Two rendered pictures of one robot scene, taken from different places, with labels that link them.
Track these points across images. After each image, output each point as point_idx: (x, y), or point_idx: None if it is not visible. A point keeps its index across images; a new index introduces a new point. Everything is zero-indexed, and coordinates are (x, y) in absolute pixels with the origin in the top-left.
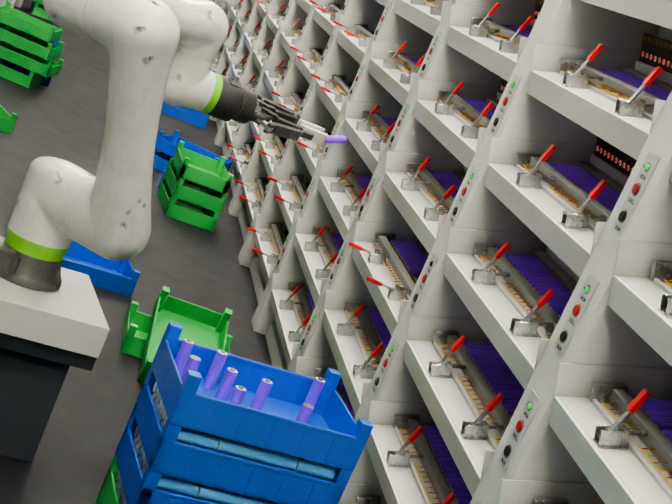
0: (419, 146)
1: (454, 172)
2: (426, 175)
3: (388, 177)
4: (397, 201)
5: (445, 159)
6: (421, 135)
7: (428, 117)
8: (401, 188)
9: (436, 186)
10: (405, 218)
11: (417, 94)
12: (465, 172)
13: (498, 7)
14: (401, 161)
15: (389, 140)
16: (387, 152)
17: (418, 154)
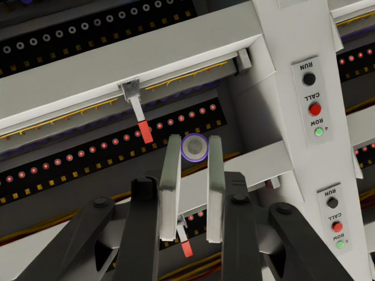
0: (260, 95)
1: (216, 81)
2: (172, 93)
3: (222, 43)
4: (107, 59)
5: (239, 87)
6: (266, 112)
7: (188, 198)
8: (126, 81)
9: (99, 118)
10: (13, 78)
11: (294, 178)
12: (227, 78)
13: None
14: (258, 62)
15: (328, 63)
16: (274, 69)
17: (254, 83)
